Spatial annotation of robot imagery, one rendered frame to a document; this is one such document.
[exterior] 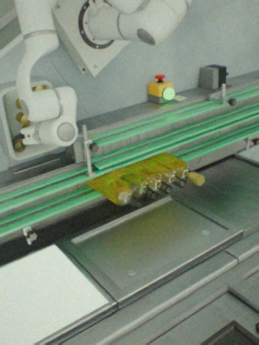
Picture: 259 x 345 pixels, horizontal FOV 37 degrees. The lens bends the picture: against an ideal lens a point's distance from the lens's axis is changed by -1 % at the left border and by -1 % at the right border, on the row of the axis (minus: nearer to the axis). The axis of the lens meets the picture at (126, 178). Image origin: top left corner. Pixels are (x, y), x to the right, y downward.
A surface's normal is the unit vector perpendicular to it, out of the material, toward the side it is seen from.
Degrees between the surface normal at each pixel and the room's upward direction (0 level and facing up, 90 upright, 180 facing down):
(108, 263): 90
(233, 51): 0
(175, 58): 0
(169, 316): 90
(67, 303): 90
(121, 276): 90
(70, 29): 4
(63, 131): 15
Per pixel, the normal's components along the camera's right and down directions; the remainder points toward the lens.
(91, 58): 0.62, 0.29
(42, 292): -0.07, -0.88
